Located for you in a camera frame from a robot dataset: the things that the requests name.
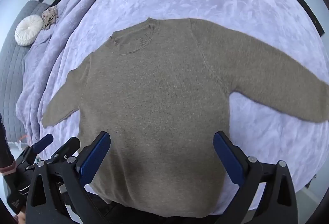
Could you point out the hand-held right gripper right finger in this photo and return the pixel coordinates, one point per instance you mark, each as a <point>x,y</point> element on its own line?
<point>230,159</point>

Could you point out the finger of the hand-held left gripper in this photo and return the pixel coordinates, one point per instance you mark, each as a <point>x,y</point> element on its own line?
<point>66,147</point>
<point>43,143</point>

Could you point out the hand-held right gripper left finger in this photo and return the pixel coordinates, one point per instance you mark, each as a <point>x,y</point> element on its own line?
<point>90,159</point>

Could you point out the olive brown knit sweater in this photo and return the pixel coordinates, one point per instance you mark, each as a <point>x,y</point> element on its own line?
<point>159,100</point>

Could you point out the grey quilted bedspread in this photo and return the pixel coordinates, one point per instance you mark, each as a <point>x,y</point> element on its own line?
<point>12,72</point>

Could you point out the round white pleated cushion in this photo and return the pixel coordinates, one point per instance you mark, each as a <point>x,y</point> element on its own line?
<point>28,30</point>

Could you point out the beige crumpled cloth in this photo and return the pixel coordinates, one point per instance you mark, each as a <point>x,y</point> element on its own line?
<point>50,17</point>

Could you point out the black wall strip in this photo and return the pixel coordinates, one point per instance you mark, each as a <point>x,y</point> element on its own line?
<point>312,16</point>

